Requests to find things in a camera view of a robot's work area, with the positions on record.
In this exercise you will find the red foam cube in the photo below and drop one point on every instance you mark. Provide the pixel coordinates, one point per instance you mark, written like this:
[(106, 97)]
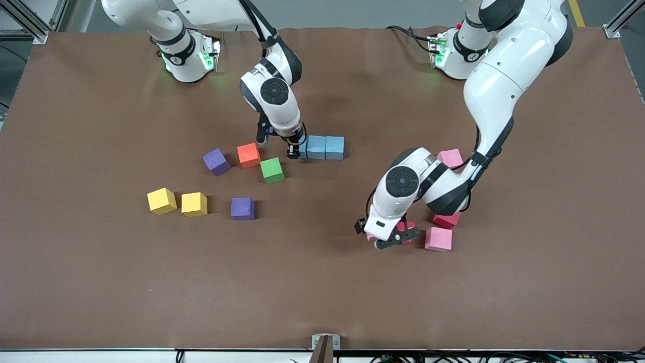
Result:
[(407, 226), (447, 221)]

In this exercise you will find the blue foam cube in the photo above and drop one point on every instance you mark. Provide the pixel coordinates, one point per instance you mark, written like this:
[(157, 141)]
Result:
[(303, 148), (316, 146), (335, 147)]

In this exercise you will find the green foam cube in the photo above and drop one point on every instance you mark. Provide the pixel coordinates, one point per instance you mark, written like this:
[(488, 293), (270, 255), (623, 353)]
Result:
[(272, 169)]

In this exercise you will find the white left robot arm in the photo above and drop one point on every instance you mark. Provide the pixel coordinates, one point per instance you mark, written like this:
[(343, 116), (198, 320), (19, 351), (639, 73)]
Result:
[(504, 75)]

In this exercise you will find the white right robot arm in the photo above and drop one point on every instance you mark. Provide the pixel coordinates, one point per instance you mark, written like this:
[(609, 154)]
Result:
[(284, 118)]

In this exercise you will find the light pink dimpled foam cube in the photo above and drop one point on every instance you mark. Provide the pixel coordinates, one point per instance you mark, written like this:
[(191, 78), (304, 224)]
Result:
[(438, 238)]

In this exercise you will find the orange foam cube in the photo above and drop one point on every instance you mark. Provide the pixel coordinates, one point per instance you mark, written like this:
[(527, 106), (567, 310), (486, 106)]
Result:
[(248, 154)]

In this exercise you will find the purple foam cube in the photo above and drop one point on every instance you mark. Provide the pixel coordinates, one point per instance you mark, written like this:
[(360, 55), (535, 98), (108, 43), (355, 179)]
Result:
[(242, 207), (215, 160)]

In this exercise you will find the brown table mat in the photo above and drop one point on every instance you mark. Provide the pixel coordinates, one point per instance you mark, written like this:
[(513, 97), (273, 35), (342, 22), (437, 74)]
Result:
[(322, 282)]

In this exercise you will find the yellow foam cube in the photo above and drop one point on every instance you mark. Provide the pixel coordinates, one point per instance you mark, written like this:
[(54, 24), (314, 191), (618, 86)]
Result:
[(194, 203), (161, 199)]

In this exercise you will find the gray metal mounting bracket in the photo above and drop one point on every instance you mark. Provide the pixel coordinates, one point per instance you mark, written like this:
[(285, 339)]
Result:
[(316, 342)]

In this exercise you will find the brown camera pole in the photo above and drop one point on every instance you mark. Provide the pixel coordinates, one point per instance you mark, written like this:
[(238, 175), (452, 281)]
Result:
[(323, 356)]

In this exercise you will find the aluminium frame post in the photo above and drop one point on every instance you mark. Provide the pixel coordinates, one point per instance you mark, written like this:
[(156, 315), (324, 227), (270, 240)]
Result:
[(41, 37), (612, 31)]

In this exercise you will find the white table edge rail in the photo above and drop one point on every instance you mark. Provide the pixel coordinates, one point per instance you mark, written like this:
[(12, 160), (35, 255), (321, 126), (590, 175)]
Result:
[(75, 359)]

